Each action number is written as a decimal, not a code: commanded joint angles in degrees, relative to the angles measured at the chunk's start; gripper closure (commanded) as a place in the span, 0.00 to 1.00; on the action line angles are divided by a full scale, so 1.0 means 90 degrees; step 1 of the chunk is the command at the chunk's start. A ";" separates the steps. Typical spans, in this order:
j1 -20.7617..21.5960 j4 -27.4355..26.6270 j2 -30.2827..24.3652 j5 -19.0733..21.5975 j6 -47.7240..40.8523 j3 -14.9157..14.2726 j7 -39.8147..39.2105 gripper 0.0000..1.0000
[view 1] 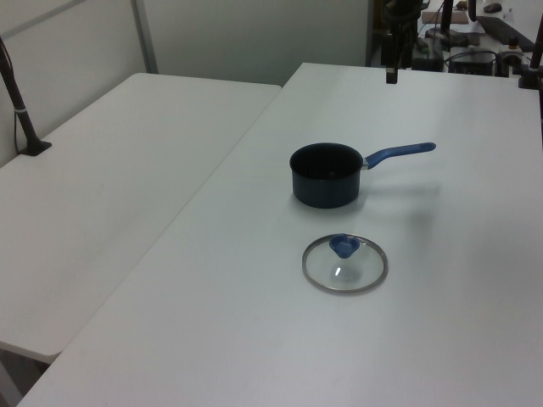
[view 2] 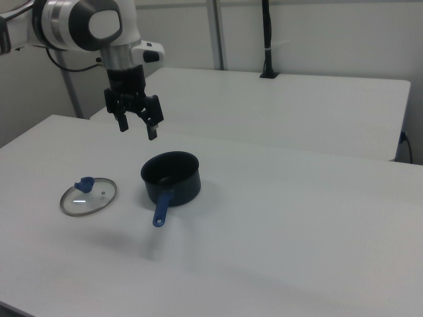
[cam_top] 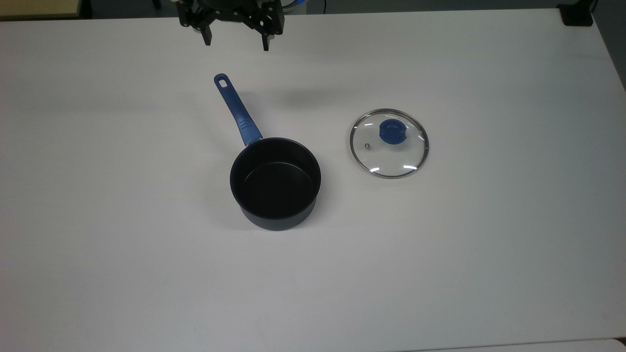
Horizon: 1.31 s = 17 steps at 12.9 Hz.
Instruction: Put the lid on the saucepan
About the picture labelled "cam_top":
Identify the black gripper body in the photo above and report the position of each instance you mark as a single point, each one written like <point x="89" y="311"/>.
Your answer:
<point x="230" y="10"/>

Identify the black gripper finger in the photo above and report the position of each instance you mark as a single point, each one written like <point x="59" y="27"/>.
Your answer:
<point x="206" y="29"/>
<point x="266" y="30"/>

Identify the glass lid with blue knob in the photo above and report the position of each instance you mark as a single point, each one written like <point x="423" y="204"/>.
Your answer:
<point x="391" y="133"/>

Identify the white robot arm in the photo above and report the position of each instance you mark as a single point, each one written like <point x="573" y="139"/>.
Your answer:
<point x="295" y="2"/>

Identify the light wooden board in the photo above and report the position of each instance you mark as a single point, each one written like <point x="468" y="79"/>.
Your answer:
<point x="39" y="7"/>

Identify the black table clamp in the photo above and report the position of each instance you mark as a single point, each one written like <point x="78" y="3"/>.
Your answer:
<point x="577" y="16"/>

